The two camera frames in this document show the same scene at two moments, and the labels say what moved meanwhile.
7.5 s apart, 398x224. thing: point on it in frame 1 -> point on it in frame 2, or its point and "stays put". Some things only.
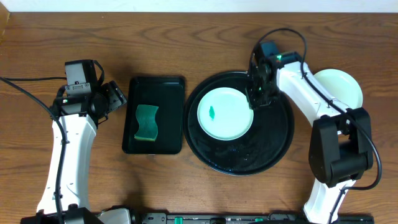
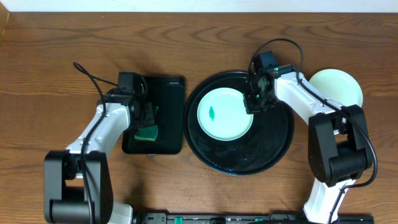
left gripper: x=115 y=94 -> x=148 y=116
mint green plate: x=224 y=113 stays put
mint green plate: x=341 y=86 stays put
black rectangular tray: x=168 y=93 stays put
